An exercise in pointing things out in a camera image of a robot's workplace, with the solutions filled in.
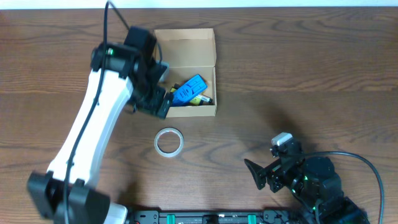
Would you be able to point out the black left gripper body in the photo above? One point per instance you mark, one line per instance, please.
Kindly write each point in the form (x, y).
(148, 89)

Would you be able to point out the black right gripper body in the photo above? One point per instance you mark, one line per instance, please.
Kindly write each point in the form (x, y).
(278, 179)

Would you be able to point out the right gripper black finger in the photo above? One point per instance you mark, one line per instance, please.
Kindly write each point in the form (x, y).
(274, 151)
(258, 173)

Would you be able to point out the blue magnetic whiteboard duster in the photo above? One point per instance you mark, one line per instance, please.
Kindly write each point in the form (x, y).
(190, 89)

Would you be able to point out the yellow highlighter pen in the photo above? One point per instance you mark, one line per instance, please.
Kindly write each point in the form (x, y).
(199, 100)

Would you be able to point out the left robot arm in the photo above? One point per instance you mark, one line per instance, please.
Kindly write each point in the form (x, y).
(121, 74)

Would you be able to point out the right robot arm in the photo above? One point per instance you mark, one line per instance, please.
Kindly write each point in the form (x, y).
(313, 181)

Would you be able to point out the large clear tape roll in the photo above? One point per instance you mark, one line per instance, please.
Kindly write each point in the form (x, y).
(175, 152)

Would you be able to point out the brown cardboard box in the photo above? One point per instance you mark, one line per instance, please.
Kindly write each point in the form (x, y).
(189, 52)

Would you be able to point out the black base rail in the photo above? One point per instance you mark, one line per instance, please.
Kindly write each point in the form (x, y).
(210, 217)

